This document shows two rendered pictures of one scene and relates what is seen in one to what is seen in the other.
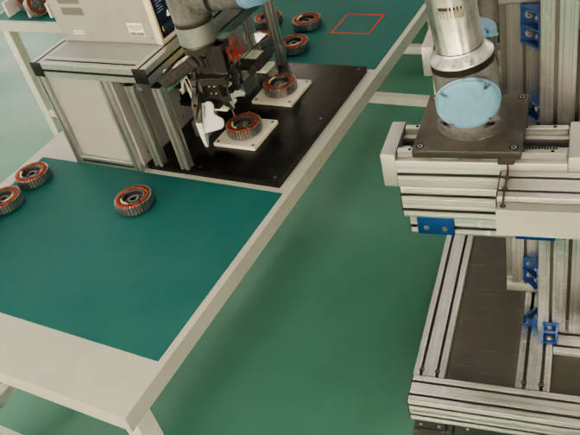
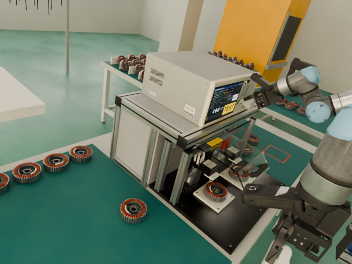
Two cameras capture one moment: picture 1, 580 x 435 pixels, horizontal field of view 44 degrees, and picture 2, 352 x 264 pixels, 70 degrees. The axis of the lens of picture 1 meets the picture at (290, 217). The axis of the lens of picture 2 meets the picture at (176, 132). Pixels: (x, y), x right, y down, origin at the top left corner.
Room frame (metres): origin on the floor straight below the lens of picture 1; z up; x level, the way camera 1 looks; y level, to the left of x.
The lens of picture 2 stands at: (0.98, 0.36, 1.60)
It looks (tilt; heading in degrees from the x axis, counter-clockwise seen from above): 29 degrees down; 357
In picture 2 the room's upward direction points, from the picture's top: 14 degrees clockwise
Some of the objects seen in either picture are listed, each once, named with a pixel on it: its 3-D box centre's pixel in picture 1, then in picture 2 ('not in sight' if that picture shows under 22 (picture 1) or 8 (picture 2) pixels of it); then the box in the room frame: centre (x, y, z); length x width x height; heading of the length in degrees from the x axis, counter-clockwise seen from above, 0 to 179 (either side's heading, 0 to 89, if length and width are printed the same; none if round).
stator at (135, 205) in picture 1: (134, 200); (133, 210); (1.73, 0.42, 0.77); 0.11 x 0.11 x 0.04
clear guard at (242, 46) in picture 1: (217, 61); (227, 153); (1.90, 0.08, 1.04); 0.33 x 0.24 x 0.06; 53
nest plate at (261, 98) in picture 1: (281, 91); (237, 176); (2.11, -0.08, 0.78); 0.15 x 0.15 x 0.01; 53
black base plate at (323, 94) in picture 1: (261, 116); (223, 186); (2.02, 0.00, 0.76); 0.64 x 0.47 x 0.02; 143
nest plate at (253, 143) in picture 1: (246, 133); (214, 195); (1.92, 0.06, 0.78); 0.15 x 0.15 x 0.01; 53
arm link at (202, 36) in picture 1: (197, 31); (326, 181); (1.33, 0.08, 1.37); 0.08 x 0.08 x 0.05
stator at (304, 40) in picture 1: (293, 44); not in sight; (2.45, -0.18, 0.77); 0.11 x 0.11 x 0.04
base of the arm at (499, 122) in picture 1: (470, 101); not in sight; (1.28, -0.44, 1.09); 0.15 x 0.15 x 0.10
